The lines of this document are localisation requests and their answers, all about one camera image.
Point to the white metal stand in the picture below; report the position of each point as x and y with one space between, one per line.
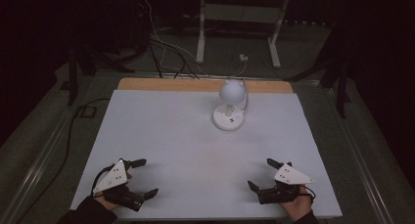
241 13

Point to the black tripod stand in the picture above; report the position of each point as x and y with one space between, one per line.
332 74
84 62

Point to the white desk lamp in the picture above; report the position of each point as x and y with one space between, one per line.
231 93

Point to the metal floor rail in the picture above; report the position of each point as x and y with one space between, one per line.
355 152
36 171

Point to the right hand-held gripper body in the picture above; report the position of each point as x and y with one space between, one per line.
287 180

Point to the person's left hand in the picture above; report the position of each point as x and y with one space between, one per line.
108 204

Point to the white plug adapter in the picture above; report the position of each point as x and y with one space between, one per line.
243 57

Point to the person's right hand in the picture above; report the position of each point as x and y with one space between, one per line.
298 207

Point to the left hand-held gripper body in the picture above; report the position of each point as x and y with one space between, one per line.
115 178

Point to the white table mat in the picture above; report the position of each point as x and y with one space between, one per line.
182 158

